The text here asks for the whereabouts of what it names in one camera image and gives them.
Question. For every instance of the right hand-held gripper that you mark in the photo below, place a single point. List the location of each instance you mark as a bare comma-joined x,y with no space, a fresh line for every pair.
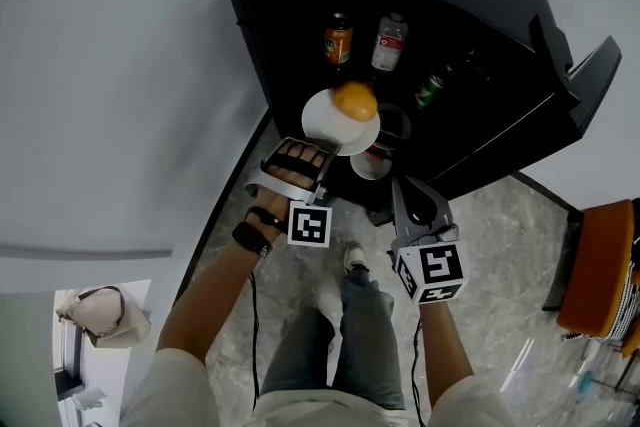
432,267

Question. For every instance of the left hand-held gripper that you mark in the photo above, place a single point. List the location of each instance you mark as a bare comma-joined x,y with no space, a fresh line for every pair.
310,225

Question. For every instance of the white round plate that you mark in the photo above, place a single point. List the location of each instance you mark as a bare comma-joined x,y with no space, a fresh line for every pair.
322,122

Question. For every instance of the round orange bread food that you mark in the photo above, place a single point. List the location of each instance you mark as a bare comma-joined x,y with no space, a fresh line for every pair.
356,101

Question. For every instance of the person's right forearm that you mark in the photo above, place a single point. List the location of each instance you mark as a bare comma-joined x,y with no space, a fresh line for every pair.
447,350

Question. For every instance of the person's left forearm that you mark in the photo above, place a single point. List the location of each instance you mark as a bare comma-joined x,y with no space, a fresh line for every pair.
220,285

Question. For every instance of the person's left hand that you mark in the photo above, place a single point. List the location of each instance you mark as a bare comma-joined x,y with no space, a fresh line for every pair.
295,162

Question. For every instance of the person's white shoe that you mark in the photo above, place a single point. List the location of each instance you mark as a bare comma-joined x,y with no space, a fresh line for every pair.
356,257

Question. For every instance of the small white bowl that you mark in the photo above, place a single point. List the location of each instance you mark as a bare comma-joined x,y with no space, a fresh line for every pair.
369,167

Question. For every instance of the black wrist watch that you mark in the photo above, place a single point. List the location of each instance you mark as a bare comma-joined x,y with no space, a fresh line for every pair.
251,239

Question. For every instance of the clear glass bowl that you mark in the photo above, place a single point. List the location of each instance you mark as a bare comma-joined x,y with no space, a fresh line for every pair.
396,122

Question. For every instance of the green drink can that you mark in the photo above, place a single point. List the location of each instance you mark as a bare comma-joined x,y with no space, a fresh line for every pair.
431,87

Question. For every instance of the person's grey jeans legs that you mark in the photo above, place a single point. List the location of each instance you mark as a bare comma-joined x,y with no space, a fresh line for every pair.
350,345

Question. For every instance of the clear plastic water bottle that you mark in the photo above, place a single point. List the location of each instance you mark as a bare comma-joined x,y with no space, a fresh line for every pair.
389,42

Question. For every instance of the orange soda can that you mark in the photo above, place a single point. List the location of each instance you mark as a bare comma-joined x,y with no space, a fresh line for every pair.
338,42

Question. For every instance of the person's light shirt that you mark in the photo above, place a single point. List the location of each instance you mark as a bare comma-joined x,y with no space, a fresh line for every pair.
320,410

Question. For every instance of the orange padded chair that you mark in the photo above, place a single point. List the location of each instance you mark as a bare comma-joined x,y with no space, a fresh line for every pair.
600,265

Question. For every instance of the beige handbag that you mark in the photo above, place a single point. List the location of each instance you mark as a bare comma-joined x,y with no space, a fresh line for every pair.
107,317

